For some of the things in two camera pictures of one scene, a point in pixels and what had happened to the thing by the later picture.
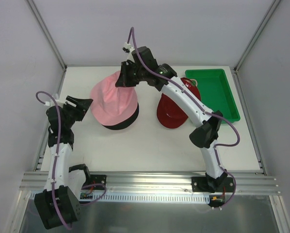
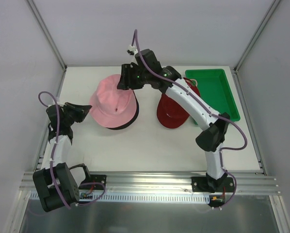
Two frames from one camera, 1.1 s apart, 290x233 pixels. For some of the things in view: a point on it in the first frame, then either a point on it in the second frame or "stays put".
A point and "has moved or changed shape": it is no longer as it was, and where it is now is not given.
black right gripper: (128, 73) stays put
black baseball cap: (125, 124) has moved or changed shape
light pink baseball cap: (112, 105) stays put
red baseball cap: (169, 114) stays put
